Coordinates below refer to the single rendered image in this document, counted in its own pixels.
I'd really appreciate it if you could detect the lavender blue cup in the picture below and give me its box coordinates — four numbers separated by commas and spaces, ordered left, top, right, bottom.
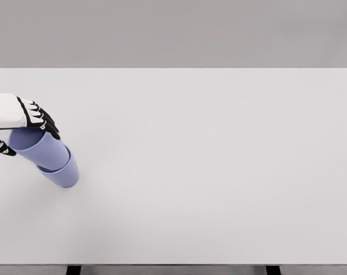
36, 146, 80, 189
9, 127, 70, 172

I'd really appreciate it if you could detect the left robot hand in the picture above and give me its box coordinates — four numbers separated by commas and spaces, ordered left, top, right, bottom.
0, 93, 61, 157

